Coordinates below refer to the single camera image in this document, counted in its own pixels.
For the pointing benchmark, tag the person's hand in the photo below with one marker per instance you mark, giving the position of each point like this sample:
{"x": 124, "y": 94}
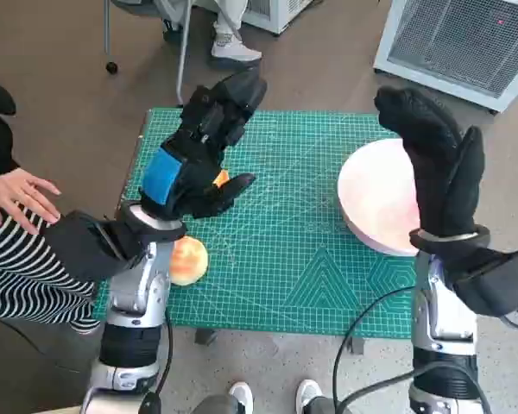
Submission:
{"x": 17, "y": 194}

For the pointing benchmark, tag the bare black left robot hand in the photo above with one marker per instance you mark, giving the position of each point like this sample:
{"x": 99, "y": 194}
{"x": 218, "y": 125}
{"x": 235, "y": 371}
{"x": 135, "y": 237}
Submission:
{"x": 198, "y": 172}

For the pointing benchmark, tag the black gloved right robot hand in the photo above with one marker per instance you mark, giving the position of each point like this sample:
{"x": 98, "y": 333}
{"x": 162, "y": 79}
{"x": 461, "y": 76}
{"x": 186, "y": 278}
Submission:
{"x": 440, "y": 172}

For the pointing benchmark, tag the long braided toy bread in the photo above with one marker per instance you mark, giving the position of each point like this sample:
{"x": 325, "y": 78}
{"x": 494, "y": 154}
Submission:
{"x": 221, "y": 177}

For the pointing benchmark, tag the pink bowl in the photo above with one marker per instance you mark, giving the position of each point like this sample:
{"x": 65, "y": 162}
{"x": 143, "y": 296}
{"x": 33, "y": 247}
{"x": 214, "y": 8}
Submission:
{"x": 371, "y": 194}

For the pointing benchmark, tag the round toy bread bun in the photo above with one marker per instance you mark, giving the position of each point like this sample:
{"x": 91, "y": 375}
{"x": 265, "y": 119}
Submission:
{"x": 190, "y": 261}

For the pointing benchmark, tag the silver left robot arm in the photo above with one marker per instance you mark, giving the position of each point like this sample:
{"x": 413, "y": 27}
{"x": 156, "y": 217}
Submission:
{"x": 134, "y": 302}

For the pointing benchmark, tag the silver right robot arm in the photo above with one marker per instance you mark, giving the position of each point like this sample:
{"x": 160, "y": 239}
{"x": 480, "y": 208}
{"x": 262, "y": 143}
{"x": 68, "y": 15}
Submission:
{"x": 444, "y": 315}

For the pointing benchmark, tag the person in striped clothing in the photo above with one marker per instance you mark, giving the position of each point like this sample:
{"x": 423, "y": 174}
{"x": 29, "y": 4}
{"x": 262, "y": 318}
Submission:
{"x": 17, "y": 267}

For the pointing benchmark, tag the green cutting mat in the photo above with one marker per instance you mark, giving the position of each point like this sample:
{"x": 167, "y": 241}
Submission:
{"x": 276, "y": 215}

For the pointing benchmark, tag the metal chair with casters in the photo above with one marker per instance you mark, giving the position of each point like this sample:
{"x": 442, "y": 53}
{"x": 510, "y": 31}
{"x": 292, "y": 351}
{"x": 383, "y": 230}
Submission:
{"x": 181, "y": 64}

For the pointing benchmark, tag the seated person with white shoe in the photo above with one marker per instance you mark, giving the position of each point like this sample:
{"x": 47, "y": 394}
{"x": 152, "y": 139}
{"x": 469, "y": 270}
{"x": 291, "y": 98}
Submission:
{"x": 233, "y": 47}

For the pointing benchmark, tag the large white grille cabinet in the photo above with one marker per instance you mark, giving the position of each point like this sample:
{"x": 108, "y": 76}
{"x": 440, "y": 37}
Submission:
{"x": 457, "y": 43}

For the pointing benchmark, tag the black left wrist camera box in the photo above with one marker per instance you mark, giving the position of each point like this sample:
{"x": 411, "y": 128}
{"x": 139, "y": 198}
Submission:
{"x": 82, "y": 246}

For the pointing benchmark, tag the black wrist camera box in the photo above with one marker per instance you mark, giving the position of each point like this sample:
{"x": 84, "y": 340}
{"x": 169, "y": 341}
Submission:
{"x": 82, "y": 246}
{"x": 496, "y": 280}

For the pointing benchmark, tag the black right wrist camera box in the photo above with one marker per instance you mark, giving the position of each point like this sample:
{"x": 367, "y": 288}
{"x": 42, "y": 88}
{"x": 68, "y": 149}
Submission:
{"x": 496, "y": 280}

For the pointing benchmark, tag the black table leg bracket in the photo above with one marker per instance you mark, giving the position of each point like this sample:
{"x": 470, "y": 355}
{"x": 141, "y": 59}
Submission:
{"x": 206, "y": 337}
{"x": 357, "y": 346}

